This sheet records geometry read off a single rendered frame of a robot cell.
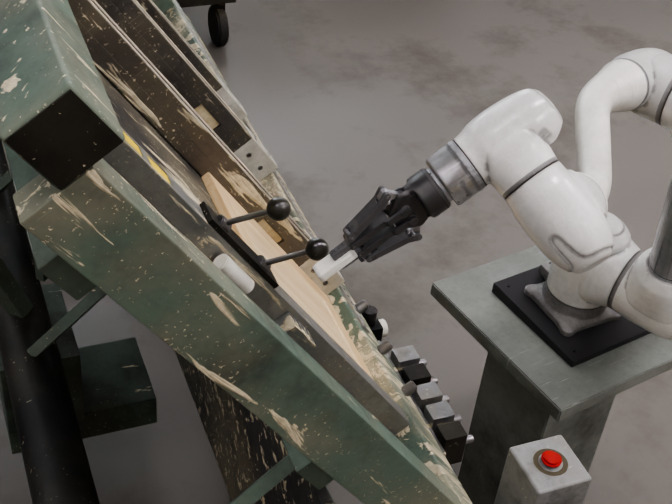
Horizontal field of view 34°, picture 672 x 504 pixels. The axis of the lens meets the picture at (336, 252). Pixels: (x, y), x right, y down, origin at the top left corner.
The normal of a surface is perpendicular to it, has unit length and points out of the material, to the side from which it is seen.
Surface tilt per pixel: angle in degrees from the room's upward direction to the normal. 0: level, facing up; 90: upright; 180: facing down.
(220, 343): 90
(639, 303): 99
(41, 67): 36
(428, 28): 0
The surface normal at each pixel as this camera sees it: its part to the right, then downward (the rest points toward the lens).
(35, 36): -0.47, -0.54
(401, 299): 0.08, -0.78
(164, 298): 0.36, 0.61
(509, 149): -0.14, 0.03
